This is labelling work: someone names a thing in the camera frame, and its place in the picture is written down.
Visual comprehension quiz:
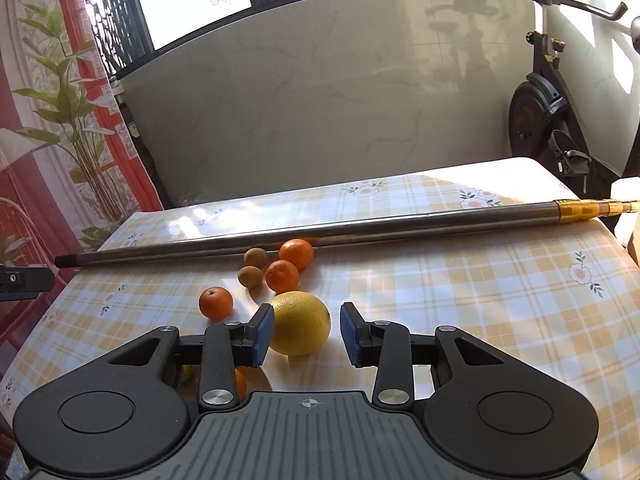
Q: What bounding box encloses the tangerine plate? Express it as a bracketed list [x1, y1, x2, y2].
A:
[198, 286, 233, 322]

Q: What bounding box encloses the brown kiwi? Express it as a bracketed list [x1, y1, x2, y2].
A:
[243, 247, 269, 269]
[238, 266, 264, 289]

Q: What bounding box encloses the large yellow lemon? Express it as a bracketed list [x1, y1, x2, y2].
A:
[269, 292, 331, 356]

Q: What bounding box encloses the tangerine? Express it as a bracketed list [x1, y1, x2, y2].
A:
[265, 260, 300, 294]
[279, 238, 314, 271]

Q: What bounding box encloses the cream round plate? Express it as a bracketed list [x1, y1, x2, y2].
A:
[179, 364, 274, 401]

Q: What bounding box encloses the brown kiwi by pole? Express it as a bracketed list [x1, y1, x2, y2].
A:
[243, 247, 269, 269]

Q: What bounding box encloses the red floral curtain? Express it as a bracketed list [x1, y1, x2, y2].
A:
[0, 0, 166, 380]

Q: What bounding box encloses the plaid floral tablecloth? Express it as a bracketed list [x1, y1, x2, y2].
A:
[1, 158, 639, 479]

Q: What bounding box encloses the long metal pole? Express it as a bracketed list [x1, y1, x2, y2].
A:
[54, 200, 639, 269]

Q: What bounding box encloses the black exercise bike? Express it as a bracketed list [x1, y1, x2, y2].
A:
[508, 0, 639, 198]

